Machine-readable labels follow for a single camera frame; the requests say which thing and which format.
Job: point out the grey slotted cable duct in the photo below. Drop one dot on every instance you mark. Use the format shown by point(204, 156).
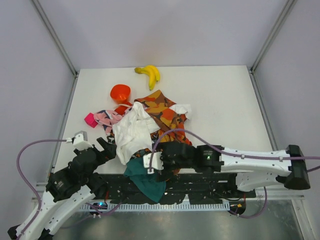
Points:
point(185, 206)

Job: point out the teal cloth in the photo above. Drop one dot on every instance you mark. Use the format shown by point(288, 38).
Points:
point(146, 183)

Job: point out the pink cube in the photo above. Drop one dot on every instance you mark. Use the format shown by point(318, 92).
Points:
point(90, 120)

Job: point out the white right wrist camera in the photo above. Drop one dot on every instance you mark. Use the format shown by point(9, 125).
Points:
point(153, 162)

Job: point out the orange brown camouflage cloth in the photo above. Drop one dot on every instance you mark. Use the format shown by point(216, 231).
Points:
point(160, 109)

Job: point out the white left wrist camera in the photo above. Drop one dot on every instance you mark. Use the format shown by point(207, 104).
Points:
point(80, 141)

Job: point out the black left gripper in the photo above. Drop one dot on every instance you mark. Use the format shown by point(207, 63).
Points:
point(99, 155)

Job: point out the left aluminium frame post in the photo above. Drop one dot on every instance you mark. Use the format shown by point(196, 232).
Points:
point(54, 36)

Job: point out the orange plastic bowl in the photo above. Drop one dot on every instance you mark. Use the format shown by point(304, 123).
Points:
point(120, 93)

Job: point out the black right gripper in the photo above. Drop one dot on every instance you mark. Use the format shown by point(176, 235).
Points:
point(164, 157)

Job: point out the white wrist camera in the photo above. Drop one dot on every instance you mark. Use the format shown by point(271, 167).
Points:
point(153, 162)
point(80, 141)

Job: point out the aluminium frame post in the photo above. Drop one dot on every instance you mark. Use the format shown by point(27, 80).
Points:
point(277, 26)
point(54, 36)

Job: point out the right aluminium frame post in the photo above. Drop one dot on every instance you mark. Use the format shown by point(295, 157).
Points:
point(277, 26)

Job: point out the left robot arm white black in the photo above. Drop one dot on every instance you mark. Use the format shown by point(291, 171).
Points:
point(48, 216)

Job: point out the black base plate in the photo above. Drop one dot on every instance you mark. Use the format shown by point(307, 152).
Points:
point(200, 189)

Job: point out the black orange patterned cloth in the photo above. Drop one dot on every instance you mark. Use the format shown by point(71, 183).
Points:
point(110, 138)

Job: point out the white cloth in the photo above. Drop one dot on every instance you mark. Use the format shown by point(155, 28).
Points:
point(133, 132)

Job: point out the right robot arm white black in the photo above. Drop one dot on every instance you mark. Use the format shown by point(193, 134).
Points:
point(253, 169)

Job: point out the pink patterned cloth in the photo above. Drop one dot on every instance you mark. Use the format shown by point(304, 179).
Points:
point(107, 118)

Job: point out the yellow banana bunch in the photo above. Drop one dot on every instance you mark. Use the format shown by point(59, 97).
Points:
point(152, 72)

